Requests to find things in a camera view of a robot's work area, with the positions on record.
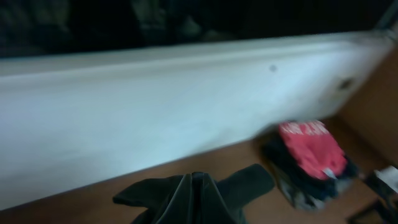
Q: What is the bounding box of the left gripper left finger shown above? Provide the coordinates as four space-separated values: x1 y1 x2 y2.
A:
155 174 194 224

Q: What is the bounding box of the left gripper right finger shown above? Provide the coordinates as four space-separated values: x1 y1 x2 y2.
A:
201 174 236 224

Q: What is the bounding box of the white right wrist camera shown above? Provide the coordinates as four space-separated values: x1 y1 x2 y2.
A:
374 166 398 192

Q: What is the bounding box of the navy folded t-shirt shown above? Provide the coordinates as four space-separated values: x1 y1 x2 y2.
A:
261 134 359 200

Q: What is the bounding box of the red folded t-shirt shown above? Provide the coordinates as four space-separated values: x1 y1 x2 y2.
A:
278 120 348 180

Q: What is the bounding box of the dark green t-shirt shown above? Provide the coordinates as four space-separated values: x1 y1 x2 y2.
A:
113 164 275 224

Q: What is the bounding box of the grey folded t-shirt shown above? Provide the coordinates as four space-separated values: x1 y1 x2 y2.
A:
274 167 353 212

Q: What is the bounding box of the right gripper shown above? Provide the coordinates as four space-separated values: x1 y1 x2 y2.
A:
346 177 397 224

